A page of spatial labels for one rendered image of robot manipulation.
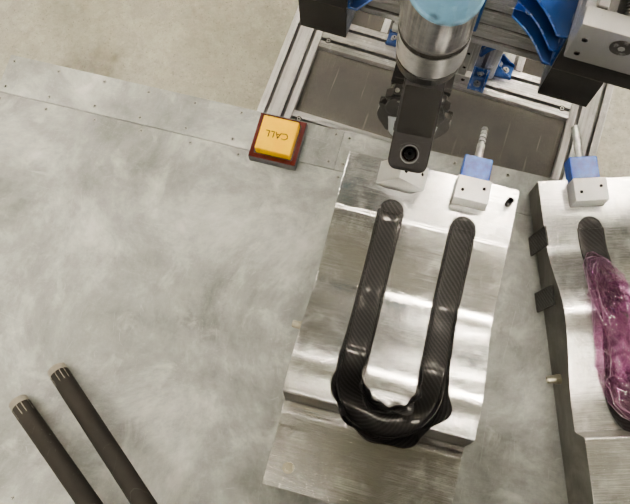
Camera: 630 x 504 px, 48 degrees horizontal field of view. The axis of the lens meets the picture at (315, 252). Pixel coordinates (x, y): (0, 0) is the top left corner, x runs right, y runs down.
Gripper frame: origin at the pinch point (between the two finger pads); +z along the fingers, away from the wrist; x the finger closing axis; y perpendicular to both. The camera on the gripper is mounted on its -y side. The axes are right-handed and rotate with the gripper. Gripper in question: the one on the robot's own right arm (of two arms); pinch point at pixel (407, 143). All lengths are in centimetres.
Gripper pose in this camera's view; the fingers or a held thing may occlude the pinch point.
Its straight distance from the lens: 97.0
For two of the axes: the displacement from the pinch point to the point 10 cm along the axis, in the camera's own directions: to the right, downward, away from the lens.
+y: 2.6, -9.4, 2.4
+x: -9.7, -2.4, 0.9
